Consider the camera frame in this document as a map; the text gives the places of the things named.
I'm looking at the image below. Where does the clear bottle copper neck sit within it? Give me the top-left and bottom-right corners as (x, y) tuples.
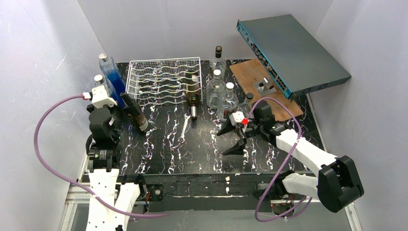
(237, 93), (254, 117)

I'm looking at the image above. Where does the large clear round bottle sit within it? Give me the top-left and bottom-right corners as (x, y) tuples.
(217, 82), (238, 122)

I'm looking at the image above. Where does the dark wine bottle silver cap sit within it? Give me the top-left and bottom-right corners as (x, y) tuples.
(120, 92), (149, 133)

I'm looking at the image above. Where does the clear bottle white cap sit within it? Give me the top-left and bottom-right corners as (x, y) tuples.
(206, 69), (225, 110)

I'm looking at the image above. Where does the blue square bottle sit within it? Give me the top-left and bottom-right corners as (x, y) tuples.
(99, 53), (126, 108)

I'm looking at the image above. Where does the clear blue-tinted bottle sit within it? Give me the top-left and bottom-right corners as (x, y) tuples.
(93, 74), (105, 87)

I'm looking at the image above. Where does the square bottle dark label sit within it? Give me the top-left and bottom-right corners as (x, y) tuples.
(209, 46), (227, 79)

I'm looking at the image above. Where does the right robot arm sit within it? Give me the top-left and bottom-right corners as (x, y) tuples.
(217, 97), (365, 213)

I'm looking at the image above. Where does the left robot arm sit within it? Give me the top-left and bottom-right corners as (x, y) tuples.
(86, 104), (140, 231)

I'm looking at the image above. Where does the wooden board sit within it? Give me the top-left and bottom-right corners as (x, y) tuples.
(229, 59), (304, 121)

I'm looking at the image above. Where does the silver wrench left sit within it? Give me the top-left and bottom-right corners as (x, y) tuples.
(178, 113), (191, 143)

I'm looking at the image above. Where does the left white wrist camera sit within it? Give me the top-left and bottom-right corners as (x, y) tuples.
(82, 85), (118, 108)

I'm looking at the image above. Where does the metal bracket on board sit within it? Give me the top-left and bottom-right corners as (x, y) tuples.
(253, 77), (277, 97)

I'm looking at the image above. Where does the teal network switch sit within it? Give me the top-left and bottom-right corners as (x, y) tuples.
(236, 14), (351, 101)

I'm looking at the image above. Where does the white wire wine rack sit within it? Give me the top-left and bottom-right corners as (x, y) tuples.
(126, 57), (204, 106)

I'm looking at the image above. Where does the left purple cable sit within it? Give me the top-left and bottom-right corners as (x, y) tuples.
(34, 94), (171, 220)

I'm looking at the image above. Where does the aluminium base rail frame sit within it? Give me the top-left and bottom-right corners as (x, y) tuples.
(60, 180), (362, 231)

